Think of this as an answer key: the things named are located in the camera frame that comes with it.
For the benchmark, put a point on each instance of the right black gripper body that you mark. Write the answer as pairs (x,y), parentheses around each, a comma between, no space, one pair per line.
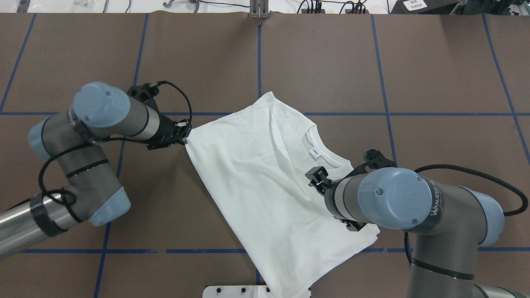
(330,193)

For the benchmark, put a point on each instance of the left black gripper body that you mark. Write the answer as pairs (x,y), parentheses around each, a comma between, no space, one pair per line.
(167,128)

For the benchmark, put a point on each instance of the white long-sleeve printed shirt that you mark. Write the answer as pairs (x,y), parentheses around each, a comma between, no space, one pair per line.
(253,164)

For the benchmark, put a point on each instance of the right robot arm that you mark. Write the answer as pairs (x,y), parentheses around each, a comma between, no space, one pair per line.
(450,222)

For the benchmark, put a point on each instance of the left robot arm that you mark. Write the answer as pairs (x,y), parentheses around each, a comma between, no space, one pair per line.
(77,183)

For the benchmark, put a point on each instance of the white mounting plate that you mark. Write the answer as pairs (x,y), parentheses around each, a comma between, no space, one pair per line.
(241,291)

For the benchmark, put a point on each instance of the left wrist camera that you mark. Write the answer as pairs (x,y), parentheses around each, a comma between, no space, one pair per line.
(145,94)

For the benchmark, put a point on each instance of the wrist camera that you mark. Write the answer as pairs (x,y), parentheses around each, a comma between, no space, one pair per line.
(374,160)
(145,94)

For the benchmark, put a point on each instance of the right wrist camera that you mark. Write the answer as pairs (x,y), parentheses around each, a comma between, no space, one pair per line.
(374,160)

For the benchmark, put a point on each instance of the aluminium frame post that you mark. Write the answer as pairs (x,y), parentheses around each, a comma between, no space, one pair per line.
(259,9)

